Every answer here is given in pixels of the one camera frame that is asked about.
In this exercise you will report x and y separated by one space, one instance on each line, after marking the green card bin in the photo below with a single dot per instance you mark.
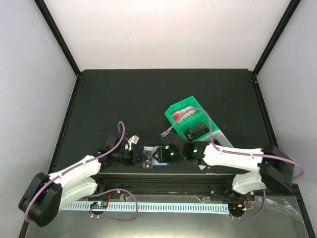
189 122

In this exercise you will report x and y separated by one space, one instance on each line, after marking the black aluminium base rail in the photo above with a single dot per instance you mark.
150 183

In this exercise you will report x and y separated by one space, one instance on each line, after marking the black frame post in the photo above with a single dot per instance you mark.
283 22
45 12

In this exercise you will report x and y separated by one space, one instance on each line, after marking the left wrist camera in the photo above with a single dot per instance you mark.
133 140

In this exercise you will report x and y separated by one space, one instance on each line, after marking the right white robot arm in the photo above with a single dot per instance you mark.
260 171

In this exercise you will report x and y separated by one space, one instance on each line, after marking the red white credit cards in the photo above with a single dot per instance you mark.
184 113

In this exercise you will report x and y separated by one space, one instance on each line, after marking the right black frame post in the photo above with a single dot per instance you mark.
283 22

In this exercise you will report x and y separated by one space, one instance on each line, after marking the left black frame post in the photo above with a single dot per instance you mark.
45 12

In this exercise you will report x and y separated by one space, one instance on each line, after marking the white slotted cable duct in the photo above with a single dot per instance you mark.
149 207

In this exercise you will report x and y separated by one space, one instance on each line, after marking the blue card holder wallet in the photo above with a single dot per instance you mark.
153 158

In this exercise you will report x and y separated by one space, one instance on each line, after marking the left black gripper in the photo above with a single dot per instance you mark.
134 158

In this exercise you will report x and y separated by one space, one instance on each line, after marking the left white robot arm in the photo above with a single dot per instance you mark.
47 195

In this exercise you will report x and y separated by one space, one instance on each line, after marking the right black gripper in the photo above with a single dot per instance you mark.
164 157

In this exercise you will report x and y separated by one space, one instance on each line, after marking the right circuit board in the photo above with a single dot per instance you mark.
240 207

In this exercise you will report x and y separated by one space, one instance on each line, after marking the left circuit board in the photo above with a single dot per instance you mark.
99 205

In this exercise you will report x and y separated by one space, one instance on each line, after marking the white card bin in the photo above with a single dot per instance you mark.
220 139

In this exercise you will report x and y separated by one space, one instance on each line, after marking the circuit board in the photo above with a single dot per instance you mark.
240 207
99 205

